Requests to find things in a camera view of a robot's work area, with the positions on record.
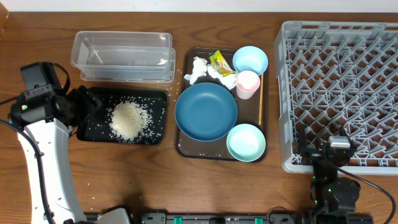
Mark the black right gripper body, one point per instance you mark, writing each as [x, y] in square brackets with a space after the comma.
[313, 154]

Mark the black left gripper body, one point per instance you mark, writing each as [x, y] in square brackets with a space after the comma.
[79, 107]

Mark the pile of rice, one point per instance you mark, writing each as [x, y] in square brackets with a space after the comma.
[136, 120]

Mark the pink cup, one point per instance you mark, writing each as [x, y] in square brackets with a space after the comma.
[247, 83]

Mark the dark blue plate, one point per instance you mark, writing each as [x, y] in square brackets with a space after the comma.
[206, 112]

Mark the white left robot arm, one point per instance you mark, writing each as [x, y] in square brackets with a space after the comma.
[44, 118]

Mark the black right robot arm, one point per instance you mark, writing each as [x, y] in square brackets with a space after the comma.
[334, 196]

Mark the grey dishwasher rack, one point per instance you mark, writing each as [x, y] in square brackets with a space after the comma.
[338, 74]

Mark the black rectangular tray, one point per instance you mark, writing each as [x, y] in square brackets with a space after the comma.
[96, 128]

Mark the clear plastic bin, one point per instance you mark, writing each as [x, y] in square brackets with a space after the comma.
[119, 56]

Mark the mint green bowl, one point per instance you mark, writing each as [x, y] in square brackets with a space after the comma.
[246, 143]

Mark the brown serving tray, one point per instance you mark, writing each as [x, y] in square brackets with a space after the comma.
[247, 112]

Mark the wooden chopstick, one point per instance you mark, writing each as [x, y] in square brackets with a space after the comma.
[261, 99]

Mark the crumpled white napkin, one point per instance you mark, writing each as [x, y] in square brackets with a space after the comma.
[228, 81]

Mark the light blue bowl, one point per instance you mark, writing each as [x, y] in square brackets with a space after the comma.
[250, 58]

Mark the yellow green snack wrapper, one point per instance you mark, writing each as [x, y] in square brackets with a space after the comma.
[219, 63]

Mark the crumpled white tissue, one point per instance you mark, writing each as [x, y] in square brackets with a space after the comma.
[199, 70]

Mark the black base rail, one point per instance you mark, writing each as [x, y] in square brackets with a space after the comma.
[122, 216]

